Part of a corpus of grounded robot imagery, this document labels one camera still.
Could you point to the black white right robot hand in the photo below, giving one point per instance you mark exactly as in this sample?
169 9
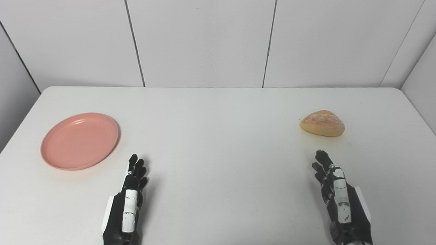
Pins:
354 216

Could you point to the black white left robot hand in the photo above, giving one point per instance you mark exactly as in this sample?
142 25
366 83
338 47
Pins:
117 222

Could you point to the pink round plate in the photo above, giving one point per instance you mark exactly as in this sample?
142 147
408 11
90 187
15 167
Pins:
79 141

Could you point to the golden bread roll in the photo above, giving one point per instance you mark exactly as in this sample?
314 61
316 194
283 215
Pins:
323 123

